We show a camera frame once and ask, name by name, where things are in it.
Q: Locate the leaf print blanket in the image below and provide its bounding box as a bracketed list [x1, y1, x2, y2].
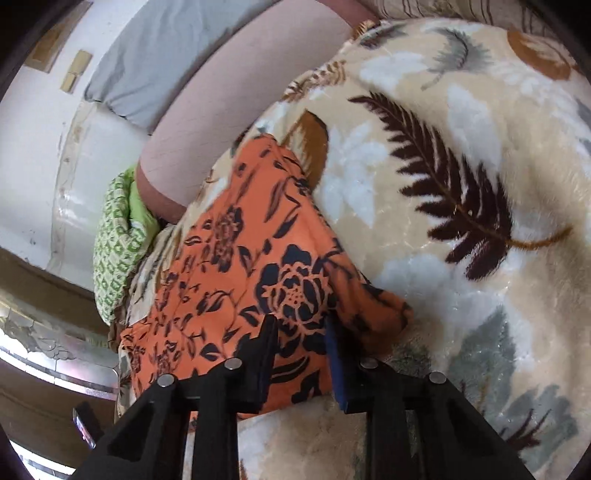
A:
[111, 18, 591, 480]

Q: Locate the orange floral shirt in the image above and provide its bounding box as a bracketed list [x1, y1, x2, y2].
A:
[117, 134, 414, 421]

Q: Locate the small striped floral cushion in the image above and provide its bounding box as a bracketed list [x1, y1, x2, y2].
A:
[369, 0, 527, 31]

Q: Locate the wall plaque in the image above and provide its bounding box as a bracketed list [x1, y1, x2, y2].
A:
[25, 18, 70, 75]

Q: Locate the grey pillow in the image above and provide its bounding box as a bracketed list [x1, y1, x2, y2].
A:
[83, 0, 282, 134]

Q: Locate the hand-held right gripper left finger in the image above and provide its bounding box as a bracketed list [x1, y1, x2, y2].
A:
[90, 316, 280, 480]

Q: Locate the green checked pillow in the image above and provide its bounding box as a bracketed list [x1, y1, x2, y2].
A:
[92, 168, 162, 326]

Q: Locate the pink bolster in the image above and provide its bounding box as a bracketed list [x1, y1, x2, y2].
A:
[135, 0, 382, 225]

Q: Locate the wooden door with stained glass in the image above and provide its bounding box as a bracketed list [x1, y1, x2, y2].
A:
[0, 249, 121, 480]

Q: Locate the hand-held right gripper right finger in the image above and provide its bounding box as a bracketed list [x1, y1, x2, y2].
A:
[324, 318, 541, 480]

